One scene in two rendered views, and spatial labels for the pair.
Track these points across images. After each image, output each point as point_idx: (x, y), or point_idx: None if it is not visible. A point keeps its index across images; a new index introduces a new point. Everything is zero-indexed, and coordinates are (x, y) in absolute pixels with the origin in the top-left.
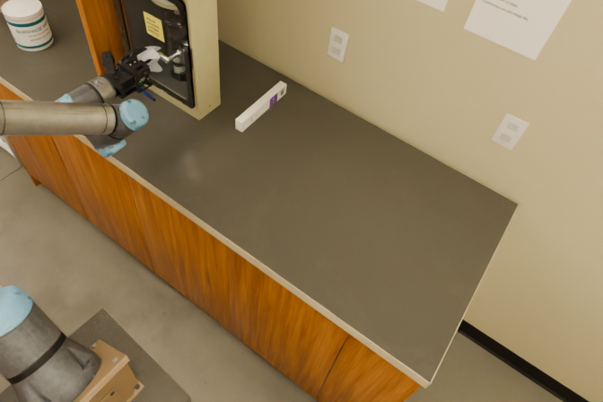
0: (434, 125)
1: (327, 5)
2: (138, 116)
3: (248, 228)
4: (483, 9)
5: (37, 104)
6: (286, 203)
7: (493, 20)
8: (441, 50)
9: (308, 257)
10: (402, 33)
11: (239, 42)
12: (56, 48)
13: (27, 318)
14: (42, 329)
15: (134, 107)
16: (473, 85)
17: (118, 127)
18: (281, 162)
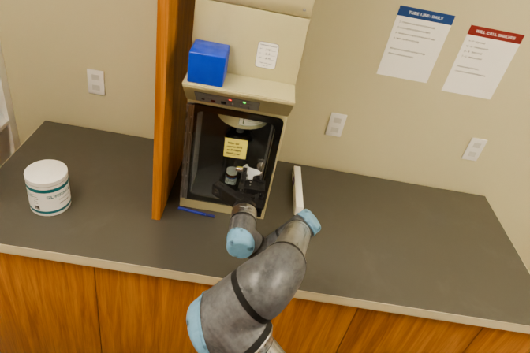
0: (417, 161)
1: (327, 98)
2: (317, 221)
3: (378, 286)
4: (455, 76)
5: (294, 236)
6: (380, 255)
7: (462, 80)
8: (423, 109)
9: (430, 287)
10: (393, 104)
11: None
12: (79, 203)
13: None
14: None
15: (311, 215)
16: (447, 126)
17: (310, 237)
18: (347, 227)
